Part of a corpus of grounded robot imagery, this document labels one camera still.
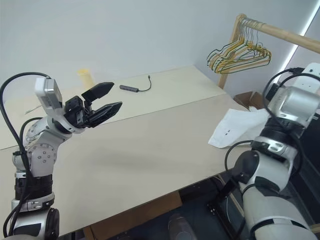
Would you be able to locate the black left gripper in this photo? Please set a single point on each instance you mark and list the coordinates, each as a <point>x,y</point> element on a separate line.
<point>77,112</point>

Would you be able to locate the white cloth garment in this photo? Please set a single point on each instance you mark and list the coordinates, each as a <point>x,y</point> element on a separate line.
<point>235,127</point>

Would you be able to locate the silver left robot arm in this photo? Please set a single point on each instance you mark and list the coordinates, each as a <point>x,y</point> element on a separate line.
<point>42,152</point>

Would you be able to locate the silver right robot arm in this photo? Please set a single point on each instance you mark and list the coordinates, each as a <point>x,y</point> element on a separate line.
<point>270,175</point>

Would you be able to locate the pale yellow cup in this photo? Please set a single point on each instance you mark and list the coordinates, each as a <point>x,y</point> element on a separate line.
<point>85,78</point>

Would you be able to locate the thin metal rod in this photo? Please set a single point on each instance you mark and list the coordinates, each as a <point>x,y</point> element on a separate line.
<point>32,109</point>

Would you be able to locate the brown cardboard box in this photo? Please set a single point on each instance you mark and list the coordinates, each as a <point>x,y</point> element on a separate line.
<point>246,97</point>

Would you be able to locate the dark rounded shape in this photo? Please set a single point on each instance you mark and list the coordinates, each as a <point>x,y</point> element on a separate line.
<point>181,226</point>

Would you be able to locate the black flat panel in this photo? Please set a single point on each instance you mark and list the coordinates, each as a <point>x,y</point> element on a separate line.
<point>225,207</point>

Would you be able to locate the bunch of coloured hangers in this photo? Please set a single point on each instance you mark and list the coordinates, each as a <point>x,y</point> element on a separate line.
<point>268,53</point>

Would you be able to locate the wooden clothes rack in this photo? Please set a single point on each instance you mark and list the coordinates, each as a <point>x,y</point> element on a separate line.
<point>280,31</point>

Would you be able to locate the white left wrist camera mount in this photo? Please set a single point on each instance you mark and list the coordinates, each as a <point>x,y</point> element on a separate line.
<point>48,92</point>

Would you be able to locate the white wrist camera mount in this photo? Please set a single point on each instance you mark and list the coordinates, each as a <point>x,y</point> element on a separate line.
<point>48,92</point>
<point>308,80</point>

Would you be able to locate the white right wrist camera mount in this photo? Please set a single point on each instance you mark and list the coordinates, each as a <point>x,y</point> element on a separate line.
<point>308,80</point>

